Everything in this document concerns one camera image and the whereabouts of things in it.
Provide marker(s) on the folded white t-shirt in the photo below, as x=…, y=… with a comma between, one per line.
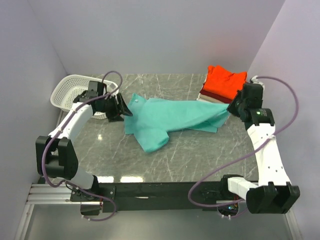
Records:
x=202, y=100

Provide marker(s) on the folded beige t-shirt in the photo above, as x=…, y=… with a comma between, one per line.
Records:
x=210, y=99

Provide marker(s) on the folded dark red t-shirt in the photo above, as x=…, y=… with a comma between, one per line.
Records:
x=222, y=91

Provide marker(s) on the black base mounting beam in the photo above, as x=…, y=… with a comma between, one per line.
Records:
x=146, y=196

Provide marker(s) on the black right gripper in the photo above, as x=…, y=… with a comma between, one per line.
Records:
x=231, y=107

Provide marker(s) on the aluminium extrusion rail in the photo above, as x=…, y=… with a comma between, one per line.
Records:
x=44, y=194

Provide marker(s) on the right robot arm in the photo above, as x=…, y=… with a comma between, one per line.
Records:
x=274, y=192

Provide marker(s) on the folded orange t-shirt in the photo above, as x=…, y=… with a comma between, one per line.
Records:
x=219, y=74

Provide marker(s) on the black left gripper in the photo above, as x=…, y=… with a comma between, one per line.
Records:
x=121, y=107

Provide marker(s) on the teal t-shirt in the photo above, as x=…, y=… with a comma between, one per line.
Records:
x=154, y=118

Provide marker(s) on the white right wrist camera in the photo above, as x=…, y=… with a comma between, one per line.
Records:
x=255, y=80

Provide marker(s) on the white perforated plastic basket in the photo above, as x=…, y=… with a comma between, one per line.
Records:
x=72, y=86

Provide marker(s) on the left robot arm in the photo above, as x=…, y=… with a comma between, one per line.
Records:
x=55, y=153

